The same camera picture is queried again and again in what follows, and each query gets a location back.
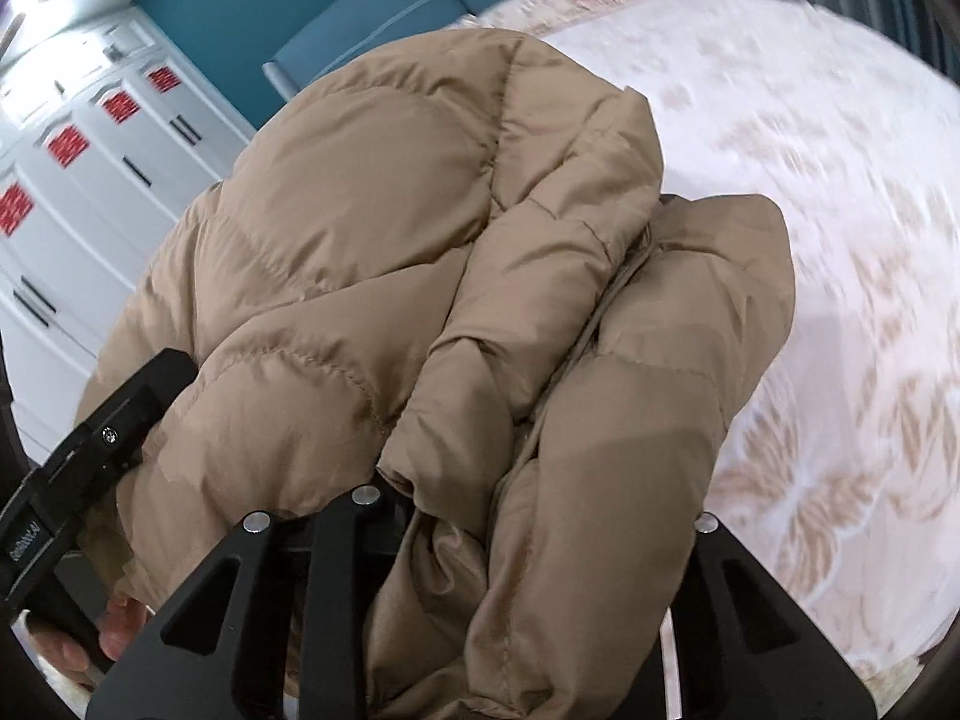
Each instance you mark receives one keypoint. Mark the white wardrobe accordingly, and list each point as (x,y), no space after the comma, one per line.
(90,240)

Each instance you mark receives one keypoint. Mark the blue upholstered headboard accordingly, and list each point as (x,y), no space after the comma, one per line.
(360,37)

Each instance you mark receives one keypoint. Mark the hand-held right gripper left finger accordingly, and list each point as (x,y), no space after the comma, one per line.
(352,547)

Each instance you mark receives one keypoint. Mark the white floral bedspread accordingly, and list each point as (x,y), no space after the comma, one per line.
(840,277)

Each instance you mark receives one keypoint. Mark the red paper decoration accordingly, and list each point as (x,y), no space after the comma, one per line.
(162,79)
(120,105)
(11,208)
(67,146)

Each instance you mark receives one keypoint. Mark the tan puffer jacket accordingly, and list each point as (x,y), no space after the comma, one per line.
(465,330)

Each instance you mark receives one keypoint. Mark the person's left hand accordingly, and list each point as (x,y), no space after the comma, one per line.
(124,626)

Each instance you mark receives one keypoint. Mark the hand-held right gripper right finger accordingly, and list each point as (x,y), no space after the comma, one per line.
(712,585)

